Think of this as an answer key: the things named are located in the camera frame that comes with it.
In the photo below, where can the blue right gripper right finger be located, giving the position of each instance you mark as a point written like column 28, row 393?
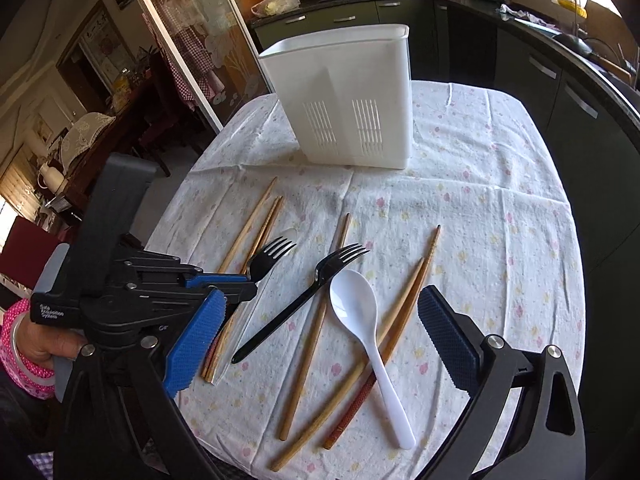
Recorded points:
column 455, row 337

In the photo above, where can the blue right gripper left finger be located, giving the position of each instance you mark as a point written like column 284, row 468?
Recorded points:
column 185, row 357

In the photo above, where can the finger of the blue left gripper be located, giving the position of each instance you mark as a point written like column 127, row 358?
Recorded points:
column 221, row 281

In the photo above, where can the black plastic fork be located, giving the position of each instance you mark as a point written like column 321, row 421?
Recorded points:
column 324, row 271
column 266, row 258

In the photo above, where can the white plastic spoon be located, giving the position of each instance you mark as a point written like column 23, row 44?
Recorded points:
column 354, row 304

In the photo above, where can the red-tipped wooden chopstick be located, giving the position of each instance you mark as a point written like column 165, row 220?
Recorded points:
column 396, row 331

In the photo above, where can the light wooden chopstick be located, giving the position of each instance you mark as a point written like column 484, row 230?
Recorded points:
column 351, row 378

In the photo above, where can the green kitchen cabinets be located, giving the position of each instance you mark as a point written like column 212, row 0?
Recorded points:
column 588, row 118

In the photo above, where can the chrome kitchen faucet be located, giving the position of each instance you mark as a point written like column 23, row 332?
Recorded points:
column 571, row 40

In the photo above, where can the person's left hand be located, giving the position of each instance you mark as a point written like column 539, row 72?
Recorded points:
column 41, row 343

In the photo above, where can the floral white tablecloth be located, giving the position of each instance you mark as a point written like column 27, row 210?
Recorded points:
column 508, row 256

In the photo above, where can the pink checked apron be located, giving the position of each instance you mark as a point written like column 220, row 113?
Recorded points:
column 185, row 26

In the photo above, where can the white plastic utensil holder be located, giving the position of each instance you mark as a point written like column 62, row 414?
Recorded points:
column 347, row 94

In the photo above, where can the glass sliding door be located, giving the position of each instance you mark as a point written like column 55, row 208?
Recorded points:
column 210, row 52

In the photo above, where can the white plastic bag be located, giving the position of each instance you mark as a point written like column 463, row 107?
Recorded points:
column 267, row 8

